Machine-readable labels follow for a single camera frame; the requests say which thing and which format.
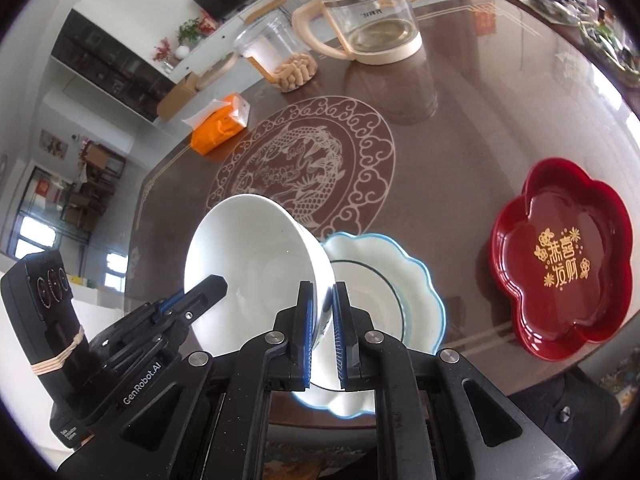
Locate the white low cabinet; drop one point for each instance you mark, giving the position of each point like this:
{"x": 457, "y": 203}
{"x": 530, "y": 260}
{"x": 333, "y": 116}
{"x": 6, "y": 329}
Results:
{"x": 210, "y": 52}

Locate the dark glass-door cabinet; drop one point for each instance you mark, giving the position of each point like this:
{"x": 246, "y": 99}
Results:
{"x": 110, "y": 70}

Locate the cardboard box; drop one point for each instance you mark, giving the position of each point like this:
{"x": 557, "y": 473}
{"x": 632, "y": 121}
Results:
{"x": 175, "y": 97}

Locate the orange tissue pack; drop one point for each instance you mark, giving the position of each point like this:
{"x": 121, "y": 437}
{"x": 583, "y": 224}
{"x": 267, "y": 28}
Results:
{"x": 220, "y": 130}

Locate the clear plastic snack jar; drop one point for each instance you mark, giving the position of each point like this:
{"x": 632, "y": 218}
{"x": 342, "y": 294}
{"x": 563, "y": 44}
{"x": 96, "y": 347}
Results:
{"x": 280, "y": 45}

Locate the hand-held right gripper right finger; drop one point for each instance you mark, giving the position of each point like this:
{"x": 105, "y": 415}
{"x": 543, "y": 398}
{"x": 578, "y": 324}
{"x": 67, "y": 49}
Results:
{"x": 345, "y": 335}

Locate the black-rimmed ribbed white bowl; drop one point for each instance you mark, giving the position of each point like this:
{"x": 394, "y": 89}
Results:
{"x": 370, "y": 300}

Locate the plain white bowl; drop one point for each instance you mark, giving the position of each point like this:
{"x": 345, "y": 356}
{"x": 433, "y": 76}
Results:
{"x": 240, "y": 260}

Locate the wall picture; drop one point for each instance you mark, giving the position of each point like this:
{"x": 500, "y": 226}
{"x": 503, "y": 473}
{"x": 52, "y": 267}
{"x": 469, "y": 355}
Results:
{"x": 54, "y": 142}

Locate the blue-rimmed scalloped bowl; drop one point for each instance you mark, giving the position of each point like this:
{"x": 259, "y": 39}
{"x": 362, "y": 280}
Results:
{"x": 415, "y": 285}

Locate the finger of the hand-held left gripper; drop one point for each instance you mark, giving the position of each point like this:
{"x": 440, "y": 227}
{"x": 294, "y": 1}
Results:
{"x": 175, "y": 322}
{"x": 207, "y": 290}

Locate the white round vase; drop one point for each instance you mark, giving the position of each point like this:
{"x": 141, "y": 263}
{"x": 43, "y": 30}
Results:
{"x": 182, "y": 51}

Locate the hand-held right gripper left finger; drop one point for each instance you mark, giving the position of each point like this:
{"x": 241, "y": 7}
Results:
{"x": 306, "y": 335}

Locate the green potted plant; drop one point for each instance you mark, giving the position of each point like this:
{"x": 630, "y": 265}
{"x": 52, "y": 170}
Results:
{"x": 190, "y": 30}

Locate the red flower plant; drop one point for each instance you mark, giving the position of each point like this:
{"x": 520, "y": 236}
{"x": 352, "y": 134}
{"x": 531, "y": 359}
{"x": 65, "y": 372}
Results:
{"x": 162, "y": 52}

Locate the large red flower-shaped plate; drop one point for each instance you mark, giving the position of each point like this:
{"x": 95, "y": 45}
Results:
{"x": 560, "y": 310}

